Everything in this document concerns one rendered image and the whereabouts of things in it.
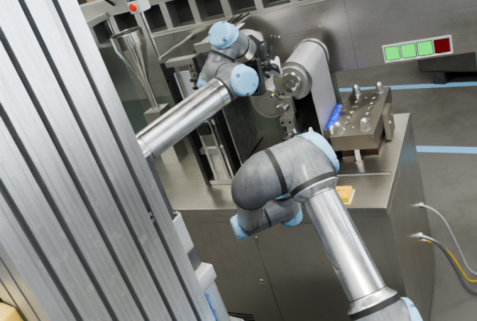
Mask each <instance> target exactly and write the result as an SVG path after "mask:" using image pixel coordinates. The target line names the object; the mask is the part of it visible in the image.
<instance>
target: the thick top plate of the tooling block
mask: <svg viewBox="0 0 477 321"><path fill-rule="evenodd" d="M384 90H385V91H384V92H383V93H379V94H377V93H375V89H364V90H361V95H359V96H353V92H351V94H350V96H349V99H348V101H349V100H350V101H351V106H350V107H349V110H348V111H347V113H346V115H341V116H340V117H339V119H338V122H340V123H341V126H342V127H343V130H344V133H343V134H341V135H335V134H331V136H330V137H329V138H330V141H331V147H332V148H333V150H334V151H349V150H360V149H372V148H377V146H378V142H379V139H380V135H381V133H382V130H383V127H384V125H383V118H382V113H383V110H384V107H385V103H392V100H393V98H392V94H391V89H390V87H384ZM362 118H366V119H367V120H368V123H369V124H370V128H371V129H370V130H369V131H361V127H360V125H361V122H360V121H361V119H362Z"/></svg>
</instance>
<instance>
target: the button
mask: <svg viewBox="0 0 477 321"><path fill-rule="evenodd" d="M336 190H337V192H338V194H339V196H340V197H341V199H342V201H343V203H349V200H350V198H351V195H352V192H353V190H352V187H351V186H336Z"/></svg>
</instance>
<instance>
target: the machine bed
mask: <svg viewBox="0 0 477 321"><path fill-rule="evenodd" d="M393 118H394V122H395V130H394V134H393V138H392V140H387V139H386V138H385V142H384V144H383V149H382V151H381V154H380V157H379V158H364V162H362V163H355V161H354V160H355V159H343V158H342V156H343V155H342V152H341V151H339V154H338V156H337V157H336V159H337V160H338V161H339V171H338V172H337V173H369V172H387V171H392V172H391V175H367V176H348V177H338V181H337V184H336V186H351V187H352V190H355V193H354V195H353V198H352V201H351V204H350V205H345V207H346V209H347V211H348V213H349V215H350V217H388V215H389V212H390V207H391V204H392V200H393V195H394V191H395V186H396V183H397V180H398V175H399V171H400V166H401V162H402V157H403V154H404V151H405V145H406V142H407V137H408V134H409V130H410V125H411V122H412V120H411V115H410V113H406V114H394V115H393ZM259 131H260V134H261V140H260V141H259V142H258V144H257V145H256V147H255V148H254V149H253V151H252V152H251V154H250V156H249V157H248V158H247V159H249V158H250V157H251V156H252V155H254V154H255V153H257V152H259V151H262V150H265V149H267V148H270V147H271V146H274V145H277V144H279V143H282V138H283V136H284V135H285V133H286V132H285V128H281V129H266V130H259ZM203 137H204V140H205V142H206V145H207V146H215V145H216V144H215V142H214V139H213V136H212V135H206V136H203ZM182 139H183V141H184V143H185V146H186V149H187V152H188V154H187V155H186V156H185V158H184V159H183V160H182V161H181V162H180V163H173V164H164V162H163V159H162V158H161V155H159V156H158V157H157V158H156V159H154V160H153V164H154V166H155V169H156V171H157V173H158V176H159V178H160V181H161V183H162V184H163V187H164V189H165V192H166V194H167V196H168V199H169V201H170V204H171V206H172V208H173V211H174V212H176V211H178V212H179V213H180V214H181V216H182V217H233V216H235V215H236V214H237V206H236V203H235V202H234V201H233V198H232V196H231V184H220V185H206V183H205V181H204V178H203V175H202V172H201V170H200V168H199V165H198V162H197V159H196V157H195V155H194V152H193V150H192V147H191V144H190V141H189V139H188V137H184V138H182ZM210 156H211V158H212V161H213V164H214V167H215V169H216V173H217V175H226V172H225V170H224V167H223V164H222V161H221V159H220V156H219V154H218V153H214V154H210Z"/></svg>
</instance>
